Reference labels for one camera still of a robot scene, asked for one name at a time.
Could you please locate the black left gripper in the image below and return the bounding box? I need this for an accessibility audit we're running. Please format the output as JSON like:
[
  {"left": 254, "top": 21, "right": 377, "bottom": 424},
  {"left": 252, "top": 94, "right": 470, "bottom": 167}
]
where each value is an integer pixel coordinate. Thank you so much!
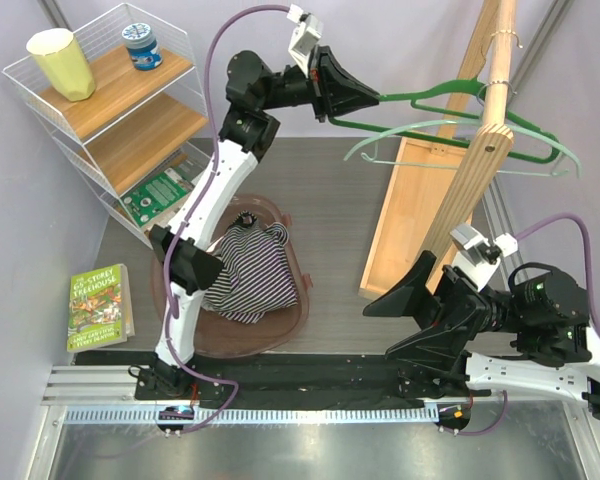
[{"left": 259, "top": 45, "right": 379, "bottom": 124}]

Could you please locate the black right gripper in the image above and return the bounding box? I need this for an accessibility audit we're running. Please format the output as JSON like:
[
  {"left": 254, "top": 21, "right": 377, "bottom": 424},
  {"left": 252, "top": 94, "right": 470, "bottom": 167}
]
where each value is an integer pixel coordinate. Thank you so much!
[{"left": 357, "top": 248, "right": 525, "bottom": 369}]

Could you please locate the mint green clothes hanger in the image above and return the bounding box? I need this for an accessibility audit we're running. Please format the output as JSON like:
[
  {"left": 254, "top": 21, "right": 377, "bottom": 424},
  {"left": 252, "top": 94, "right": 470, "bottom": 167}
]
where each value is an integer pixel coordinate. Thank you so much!
[{"left": 342, "top": 77, "right": 584, "bottom": 180}]

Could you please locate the bright green clothes hanger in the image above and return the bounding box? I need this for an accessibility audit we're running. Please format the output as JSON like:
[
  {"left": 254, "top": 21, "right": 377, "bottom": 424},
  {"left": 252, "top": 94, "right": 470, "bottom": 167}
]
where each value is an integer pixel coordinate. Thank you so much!
[{"left": 329, "top": 78, "right": 567, "bottom": 165}]

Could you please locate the black white striped top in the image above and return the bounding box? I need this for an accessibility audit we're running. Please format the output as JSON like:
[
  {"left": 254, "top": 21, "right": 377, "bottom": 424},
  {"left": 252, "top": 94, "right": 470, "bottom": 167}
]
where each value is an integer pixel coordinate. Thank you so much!
[{"left": 202, "top": 210, "right": 298, "bottom": 324}]

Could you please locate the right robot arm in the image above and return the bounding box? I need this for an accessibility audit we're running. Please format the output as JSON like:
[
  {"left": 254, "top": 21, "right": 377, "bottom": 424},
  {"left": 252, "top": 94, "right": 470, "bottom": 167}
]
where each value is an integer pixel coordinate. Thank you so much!
[{"left": 363, "top": 248, "right": 600, "bottom": 421}]

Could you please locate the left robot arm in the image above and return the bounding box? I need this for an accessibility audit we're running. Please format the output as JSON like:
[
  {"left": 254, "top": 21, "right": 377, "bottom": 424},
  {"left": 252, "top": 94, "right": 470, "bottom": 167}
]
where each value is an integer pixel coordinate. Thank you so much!
[{"left": 139, "top": 46, "right": 380, "bottom": 399}]

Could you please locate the wooden clothes rack stand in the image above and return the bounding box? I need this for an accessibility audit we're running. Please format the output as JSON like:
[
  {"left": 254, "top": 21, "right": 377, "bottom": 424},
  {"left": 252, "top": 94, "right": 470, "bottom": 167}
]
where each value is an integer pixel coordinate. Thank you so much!
[{"left": 359, "top": 1, "right": 517, "bottom": 299}]

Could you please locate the blue lidded jar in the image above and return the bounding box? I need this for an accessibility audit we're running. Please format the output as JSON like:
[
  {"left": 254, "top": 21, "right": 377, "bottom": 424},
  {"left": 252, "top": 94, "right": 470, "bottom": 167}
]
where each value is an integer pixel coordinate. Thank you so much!
[{"left": 121, "top": 22, "right": 163, "bottom": 71}]

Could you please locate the green book on shelf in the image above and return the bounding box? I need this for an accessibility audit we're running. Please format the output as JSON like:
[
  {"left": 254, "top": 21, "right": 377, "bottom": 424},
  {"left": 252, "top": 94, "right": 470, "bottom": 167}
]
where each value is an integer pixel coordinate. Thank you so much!
[{"left": 121, "top": 168, "right": 194, "bottom": 228}]

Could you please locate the pink translucent basin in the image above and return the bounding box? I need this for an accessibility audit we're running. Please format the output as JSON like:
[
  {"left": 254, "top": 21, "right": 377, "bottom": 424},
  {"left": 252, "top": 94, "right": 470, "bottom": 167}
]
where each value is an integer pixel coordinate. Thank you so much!
[{"left": 149, "top": 193, "right": 315, "bottom": 360}]

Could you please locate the yellow faceted cup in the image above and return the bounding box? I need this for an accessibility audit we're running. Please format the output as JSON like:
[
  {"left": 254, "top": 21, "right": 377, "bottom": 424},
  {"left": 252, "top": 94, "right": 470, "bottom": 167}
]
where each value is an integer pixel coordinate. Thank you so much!
[{"left": 26, "top": 28, "right": 96, "bottom": 102}]

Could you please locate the green book on table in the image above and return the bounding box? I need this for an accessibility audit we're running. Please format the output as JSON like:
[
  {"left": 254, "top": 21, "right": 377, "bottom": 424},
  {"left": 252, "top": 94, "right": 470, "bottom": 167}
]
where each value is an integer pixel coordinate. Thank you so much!
[{"left": 66, "top": 263, "right": 135, "bottom": 353}]

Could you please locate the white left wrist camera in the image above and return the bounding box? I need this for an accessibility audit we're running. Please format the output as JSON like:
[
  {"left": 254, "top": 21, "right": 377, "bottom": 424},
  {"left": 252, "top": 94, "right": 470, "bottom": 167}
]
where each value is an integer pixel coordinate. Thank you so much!
[{"left": 286, "top": 4, "right": 323, "bottom": 77}]

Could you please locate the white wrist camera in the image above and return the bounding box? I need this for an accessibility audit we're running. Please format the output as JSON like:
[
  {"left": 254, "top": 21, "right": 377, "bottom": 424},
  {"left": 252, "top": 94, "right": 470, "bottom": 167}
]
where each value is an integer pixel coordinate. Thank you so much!
[
  {"left": 286, "top": 4, "right": 323, "bottom": 77},
  {"left": 450, "top": 223, "right": 518, "bottom": 291}
]

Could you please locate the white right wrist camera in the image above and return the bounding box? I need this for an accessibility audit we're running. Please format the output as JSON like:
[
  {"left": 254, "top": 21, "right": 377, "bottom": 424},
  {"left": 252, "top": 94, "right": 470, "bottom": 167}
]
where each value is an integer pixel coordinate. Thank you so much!
[{"left": 450, "top": 223, "right": 518, "bottom": 291}]

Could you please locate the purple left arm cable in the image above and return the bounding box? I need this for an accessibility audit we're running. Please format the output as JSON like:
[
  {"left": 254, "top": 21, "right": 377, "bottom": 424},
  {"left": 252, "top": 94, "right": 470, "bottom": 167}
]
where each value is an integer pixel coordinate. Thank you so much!
[{"left": 162, "top": 4, "right": 294, "bottom": 436}]

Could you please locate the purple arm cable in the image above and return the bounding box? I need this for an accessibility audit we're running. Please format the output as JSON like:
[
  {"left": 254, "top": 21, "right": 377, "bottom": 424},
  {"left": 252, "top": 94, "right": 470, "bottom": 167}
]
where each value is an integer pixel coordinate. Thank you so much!
[
  {"left": 162, "top": 4, "right": 294, "bottom": 436},
  {"left": 514, "top": 212, "right": 600, "bottom": 356}
]

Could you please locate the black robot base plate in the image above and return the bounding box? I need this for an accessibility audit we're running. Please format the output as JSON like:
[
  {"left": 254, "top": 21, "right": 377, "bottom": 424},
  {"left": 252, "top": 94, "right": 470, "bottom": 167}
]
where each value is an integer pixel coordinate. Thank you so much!
[{"left": 76, "top": 350, "right": 491, "bottom": 411}]

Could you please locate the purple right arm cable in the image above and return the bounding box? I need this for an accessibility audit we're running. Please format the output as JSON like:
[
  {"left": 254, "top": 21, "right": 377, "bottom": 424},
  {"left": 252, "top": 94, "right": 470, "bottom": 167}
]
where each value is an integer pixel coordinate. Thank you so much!
[{"left": 514, "top": 212, "right": 600, "bottom": 356}]

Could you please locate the white wire shelf unit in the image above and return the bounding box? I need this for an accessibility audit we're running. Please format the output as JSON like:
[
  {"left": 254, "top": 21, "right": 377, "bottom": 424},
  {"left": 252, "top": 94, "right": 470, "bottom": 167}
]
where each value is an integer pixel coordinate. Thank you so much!
[{"left": 3, "top": 3, "right": 209, "bottom": 243}]

